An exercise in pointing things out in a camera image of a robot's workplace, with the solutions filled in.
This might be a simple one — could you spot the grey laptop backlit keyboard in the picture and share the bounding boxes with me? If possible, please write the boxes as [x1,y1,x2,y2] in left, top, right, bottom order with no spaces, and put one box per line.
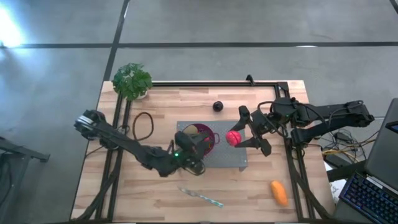
[334,98,398,224]

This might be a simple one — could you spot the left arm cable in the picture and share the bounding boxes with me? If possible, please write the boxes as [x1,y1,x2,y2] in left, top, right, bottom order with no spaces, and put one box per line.
[132,111,155,141]

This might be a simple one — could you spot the green potted plant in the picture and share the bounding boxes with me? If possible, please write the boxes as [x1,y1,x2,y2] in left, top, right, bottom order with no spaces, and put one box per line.
[112,62,153,100]

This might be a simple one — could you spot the orange mango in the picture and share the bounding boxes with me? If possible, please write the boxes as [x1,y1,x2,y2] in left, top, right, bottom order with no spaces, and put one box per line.
[269,180,289,207]

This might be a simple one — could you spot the red-purple metal colander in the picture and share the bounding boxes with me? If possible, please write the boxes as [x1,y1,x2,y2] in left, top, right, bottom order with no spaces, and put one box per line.
[182,123,221,156]

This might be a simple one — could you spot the grey perforated metal shelf riser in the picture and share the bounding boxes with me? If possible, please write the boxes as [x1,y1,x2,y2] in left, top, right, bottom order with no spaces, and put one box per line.
[175,119,249,171]

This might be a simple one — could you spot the black power brick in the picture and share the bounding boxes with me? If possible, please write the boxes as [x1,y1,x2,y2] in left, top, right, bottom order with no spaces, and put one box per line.
[323,154,345,169]

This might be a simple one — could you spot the brown-green kiwi fruit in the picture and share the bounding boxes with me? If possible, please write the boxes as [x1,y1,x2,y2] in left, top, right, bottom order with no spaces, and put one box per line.
[182,124,200,135]

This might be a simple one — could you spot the tangled black cables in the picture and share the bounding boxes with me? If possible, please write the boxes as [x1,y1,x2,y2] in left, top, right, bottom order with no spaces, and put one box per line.
[310,114,385,156]

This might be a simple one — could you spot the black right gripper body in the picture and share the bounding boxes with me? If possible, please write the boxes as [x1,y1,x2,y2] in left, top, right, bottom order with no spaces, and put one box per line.
[250,109,276,138]

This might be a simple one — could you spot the yellow cable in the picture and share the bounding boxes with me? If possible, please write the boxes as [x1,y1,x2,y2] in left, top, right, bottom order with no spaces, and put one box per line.
[322,148,357,157]

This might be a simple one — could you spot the black aluminium rig frame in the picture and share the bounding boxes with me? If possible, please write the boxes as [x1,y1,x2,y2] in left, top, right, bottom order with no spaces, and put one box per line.
[74,80,330,222]

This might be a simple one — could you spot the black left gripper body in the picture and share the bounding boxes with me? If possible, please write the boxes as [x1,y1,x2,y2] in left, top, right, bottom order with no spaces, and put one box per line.
[174,131,200,156]

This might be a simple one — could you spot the grey metal stand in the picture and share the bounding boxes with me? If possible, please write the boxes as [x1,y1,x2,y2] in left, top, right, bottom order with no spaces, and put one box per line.
[0,136,50,224]

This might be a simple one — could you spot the knife with teal white handle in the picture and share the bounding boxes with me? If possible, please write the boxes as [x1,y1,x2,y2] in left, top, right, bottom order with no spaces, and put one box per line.
[178,187,224,208]

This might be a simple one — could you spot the white printed paper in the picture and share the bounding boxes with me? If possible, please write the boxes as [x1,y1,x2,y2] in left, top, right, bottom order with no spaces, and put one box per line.
[329,179,346,203]

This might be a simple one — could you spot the round red apple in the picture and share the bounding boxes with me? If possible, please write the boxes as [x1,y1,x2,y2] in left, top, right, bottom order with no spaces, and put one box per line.
[225,130,243,147]

